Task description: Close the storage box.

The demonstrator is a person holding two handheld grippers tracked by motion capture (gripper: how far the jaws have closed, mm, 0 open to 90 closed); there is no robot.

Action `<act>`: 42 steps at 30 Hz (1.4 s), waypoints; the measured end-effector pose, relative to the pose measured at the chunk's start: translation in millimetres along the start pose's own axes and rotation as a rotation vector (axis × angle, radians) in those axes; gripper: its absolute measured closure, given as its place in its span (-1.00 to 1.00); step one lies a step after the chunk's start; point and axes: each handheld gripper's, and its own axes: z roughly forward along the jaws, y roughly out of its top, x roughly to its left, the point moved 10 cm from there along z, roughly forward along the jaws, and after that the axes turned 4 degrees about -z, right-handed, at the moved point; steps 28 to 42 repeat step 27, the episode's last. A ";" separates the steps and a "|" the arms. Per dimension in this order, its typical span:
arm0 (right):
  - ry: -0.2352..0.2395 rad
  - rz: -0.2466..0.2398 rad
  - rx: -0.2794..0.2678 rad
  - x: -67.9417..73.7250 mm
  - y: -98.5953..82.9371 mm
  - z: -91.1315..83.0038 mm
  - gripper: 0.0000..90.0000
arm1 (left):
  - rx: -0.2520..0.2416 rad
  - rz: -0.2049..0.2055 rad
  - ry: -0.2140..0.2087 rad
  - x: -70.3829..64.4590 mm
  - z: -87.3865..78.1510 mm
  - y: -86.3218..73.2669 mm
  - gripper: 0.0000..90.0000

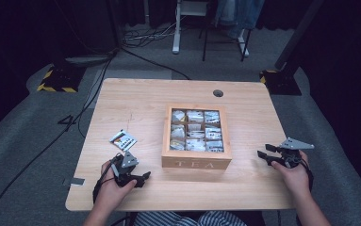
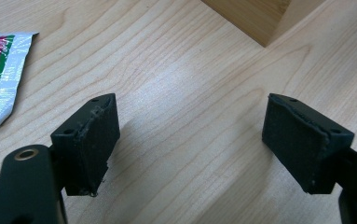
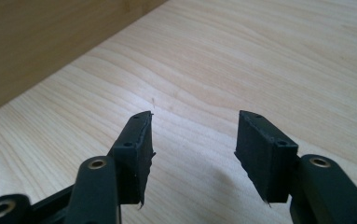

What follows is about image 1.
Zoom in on white desk frame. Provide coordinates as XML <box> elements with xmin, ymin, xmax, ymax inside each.
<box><xmin>172</xmin><ymin>0</ymin><xmax>251</xmax><ymax>58</ymax></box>

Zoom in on wooden tea box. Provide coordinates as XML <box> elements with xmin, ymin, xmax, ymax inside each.
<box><xmin>161</xmin><ymin>103</ymin><xmax>234</xmax><ymax>171</ymax></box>

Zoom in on grey tape piece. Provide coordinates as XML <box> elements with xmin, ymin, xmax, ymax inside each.
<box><xmin>63</xmin><ymin>177</ymin><xmax>86</xmax><ymax>186</ymax></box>

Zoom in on black slanted stand pole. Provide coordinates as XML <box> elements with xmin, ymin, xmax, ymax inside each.
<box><xmin>274</xmin><ymin>0</ymin><xmax>326</xmax><ymax>71</ymax></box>

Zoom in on left hand-held gripper cable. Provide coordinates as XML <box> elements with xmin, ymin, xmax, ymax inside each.
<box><xmin>92</xmin><ymin>153</ymin><xmax>123</xmax><ymax>204</ymax></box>

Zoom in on hand-held gripper cable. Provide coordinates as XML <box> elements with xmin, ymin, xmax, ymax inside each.
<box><xmin>299</xmin><ymin>158</ymin><xmax>314</xmax><ymax>192</ymax></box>
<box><xmin>92</xmin><ymin>153</ymin><xmax>123</xmax><ymax>204</ymax></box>

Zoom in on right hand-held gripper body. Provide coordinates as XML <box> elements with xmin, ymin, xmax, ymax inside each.
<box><xmin>277</xmin><ymin>137</ymin><xmax>315</xmax><ymax>169</ymax></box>

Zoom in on black yellow striped stand base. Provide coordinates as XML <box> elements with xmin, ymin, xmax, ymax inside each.
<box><xmin>36</xmin><ymin>64</ymin><xmax>87</xmax><ymax>93</ymax></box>
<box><xmin>259</xmin><ymin>69</ymin><xmax>303</xmax><ymax>96</ymax></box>

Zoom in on bundle of floor cables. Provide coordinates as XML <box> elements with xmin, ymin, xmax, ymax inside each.
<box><xmin>121</xmin><ymin>17</ymin><xmax>186</xmax><ymax>49</ymax></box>

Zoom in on black metal stool frame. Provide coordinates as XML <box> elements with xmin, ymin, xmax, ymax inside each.
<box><xmin>201</xmin><ymin>26</ymin><xmax>254</xmax><ymax>63</ymax></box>

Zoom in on long black floor cable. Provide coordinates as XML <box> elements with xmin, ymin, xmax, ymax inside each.
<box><xmin>0</xmin><ymin>51</ymin><xmax>117</xmax><ymax>226</ymax></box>

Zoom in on right hand-held gripper cable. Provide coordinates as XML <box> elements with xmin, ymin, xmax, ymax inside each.
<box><xmin>299</xmin><ymin>158</ymin><xmax>314</xmax><ymax>192</ymax></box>

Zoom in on person's right hand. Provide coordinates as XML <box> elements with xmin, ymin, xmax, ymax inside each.
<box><xmin>271</xmin><ymin>152</ymin><xmax>310</xmax><ymax>197</ymax></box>

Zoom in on pile of tea packets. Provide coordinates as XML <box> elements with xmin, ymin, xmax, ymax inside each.
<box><xmin>171</xmin><ymin>108</ymin><xmax>225</xmax><ymax>153</ymax></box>

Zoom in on blue denim cloth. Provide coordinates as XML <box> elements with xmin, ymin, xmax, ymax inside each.
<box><xmin>214</xmin><ymin>0</ymin><xmax>266</xmax><ymax>40</ymax></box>

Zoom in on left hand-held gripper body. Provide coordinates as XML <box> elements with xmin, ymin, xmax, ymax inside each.
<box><xmin>111</xmin><ymin>151</ymin><xmax>139</xmax><ymax>187</ymax></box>

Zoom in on white striped tea bag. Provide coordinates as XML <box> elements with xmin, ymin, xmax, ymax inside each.
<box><xmin>109</xmin><ymin>129</ymin><xmax>139</xmax><ymax>153</ymax></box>

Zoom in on grey flat stand base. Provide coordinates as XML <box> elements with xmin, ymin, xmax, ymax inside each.
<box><xmin>64</xmin><ymin>54</ymin><xmax>115</xmax><ymax>66</ymax></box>

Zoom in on person's striped pants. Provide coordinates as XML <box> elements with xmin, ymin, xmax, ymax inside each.
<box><xmin>133</xmin><ymin>210</ymin><xmax>248</xmax><ymax>226</ymax></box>

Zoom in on person's left hand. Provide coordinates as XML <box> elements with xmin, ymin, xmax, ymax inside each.
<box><xmin>93</xmin><ymin>160</ymin><xmax>138</xmax><ymax>211</ymax></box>

